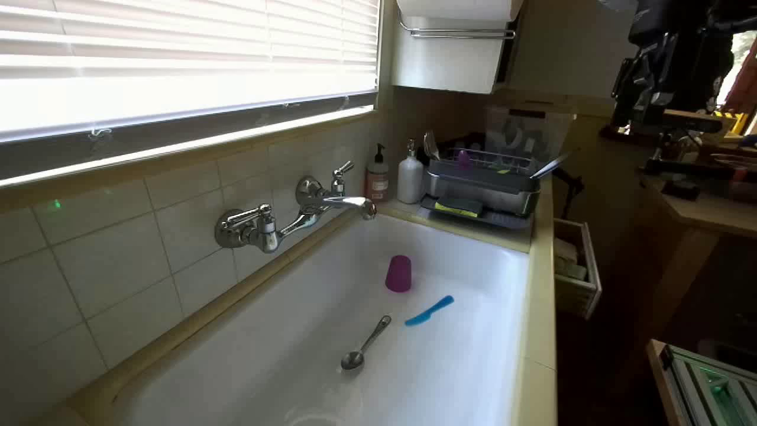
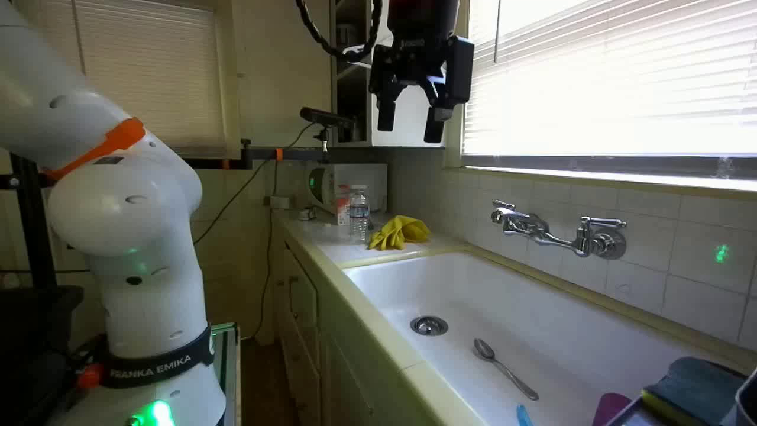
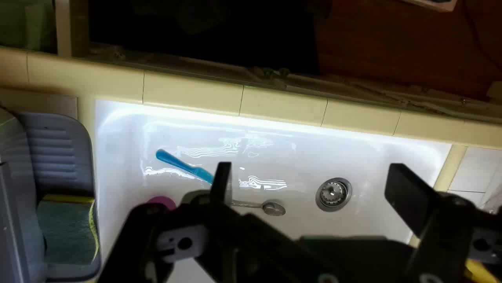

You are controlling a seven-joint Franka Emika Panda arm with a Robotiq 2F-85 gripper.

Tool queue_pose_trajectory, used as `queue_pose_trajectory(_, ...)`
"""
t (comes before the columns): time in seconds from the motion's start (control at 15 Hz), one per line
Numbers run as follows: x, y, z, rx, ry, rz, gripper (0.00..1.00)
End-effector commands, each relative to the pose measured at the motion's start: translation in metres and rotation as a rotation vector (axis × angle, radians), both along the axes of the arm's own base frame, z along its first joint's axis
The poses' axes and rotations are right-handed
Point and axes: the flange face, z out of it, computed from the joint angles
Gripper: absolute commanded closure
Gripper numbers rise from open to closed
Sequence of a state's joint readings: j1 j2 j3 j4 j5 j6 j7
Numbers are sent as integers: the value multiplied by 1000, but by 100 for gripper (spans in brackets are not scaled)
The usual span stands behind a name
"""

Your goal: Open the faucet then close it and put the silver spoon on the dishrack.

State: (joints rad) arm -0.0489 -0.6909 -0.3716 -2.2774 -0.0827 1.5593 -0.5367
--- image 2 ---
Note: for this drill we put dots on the white sink basin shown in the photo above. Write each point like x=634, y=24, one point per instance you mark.
x=553, y=331

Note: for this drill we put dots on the silver spoon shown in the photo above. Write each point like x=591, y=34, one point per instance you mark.
x=483, y=349

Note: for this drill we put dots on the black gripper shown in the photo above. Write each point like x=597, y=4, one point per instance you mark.
x=417, y=49

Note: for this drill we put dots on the purple plastic cup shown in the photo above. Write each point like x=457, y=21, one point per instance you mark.
x=612, y=407

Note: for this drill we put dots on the metal sink drain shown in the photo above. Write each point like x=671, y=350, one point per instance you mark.
x=429, y=324

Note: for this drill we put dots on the white window blind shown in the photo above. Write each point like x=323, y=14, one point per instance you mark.
x=631, y=72
x=151, y=72

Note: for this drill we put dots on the cream lower cabinets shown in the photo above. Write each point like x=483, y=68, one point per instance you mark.
x=304, y=316

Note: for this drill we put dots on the yellow rubber gloves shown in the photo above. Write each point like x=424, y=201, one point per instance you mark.
x=398, y=233

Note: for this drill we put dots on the small white red container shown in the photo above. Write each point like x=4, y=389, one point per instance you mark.
x=342, y=210

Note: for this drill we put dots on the black clamp bar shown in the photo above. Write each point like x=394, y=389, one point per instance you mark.
x=316, y=154

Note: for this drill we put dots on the blue plastic knife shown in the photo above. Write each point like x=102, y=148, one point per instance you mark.
x=524, y=415

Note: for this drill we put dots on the chrome wall faucet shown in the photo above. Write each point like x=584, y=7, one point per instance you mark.
x=599, y=238

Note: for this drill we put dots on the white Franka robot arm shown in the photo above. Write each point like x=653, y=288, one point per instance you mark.
x=133, y=260

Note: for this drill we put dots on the green edged rack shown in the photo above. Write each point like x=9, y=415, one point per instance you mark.
x=229, y=370

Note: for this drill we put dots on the black metal stand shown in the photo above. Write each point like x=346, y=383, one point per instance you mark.
x=36, y=316

